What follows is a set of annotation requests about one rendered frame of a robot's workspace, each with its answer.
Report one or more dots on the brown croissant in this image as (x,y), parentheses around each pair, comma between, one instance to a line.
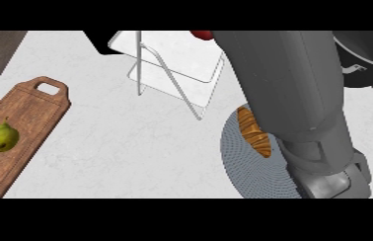
(254,133)

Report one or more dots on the green pear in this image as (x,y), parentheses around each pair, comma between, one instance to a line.
(8,136)

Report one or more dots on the brown wooden cutting board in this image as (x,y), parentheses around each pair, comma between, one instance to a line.
(28,120)

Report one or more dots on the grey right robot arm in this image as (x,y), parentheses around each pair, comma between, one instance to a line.
(291,96)

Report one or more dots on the dark brown cabinet edge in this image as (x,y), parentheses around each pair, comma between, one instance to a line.
(9,45)

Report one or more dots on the black appliance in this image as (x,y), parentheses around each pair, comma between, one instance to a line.
(104,40)

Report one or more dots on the red tomato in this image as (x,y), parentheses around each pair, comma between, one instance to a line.
(201,34)

